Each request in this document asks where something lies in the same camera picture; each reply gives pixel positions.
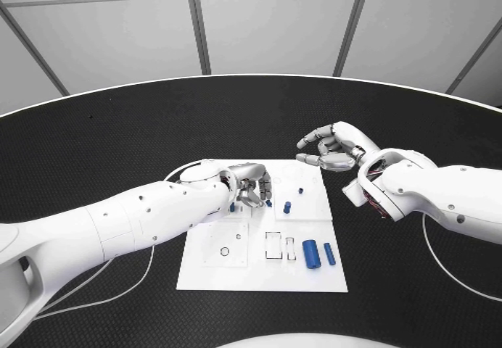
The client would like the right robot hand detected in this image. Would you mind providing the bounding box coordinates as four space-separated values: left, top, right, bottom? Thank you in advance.
295 121 383 173

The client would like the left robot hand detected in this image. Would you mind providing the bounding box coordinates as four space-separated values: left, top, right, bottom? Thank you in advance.
227 162 276 210

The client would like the white task board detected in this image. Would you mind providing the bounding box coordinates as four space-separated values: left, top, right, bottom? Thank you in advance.
175 159 349 294

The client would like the thick blue cylinder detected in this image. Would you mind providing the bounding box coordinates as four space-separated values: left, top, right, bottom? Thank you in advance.
302 239 323 270

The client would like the thin long blue cylinder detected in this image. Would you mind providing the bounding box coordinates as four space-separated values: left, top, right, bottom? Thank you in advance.
323 242 338 267

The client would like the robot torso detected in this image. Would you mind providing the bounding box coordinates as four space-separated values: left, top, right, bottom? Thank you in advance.
215 332 398 348

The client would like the white cable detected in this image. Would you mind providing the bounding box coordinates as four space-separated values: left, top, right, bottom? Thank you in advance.
420 212 502 302
38 257 117 314
33 159 215 320

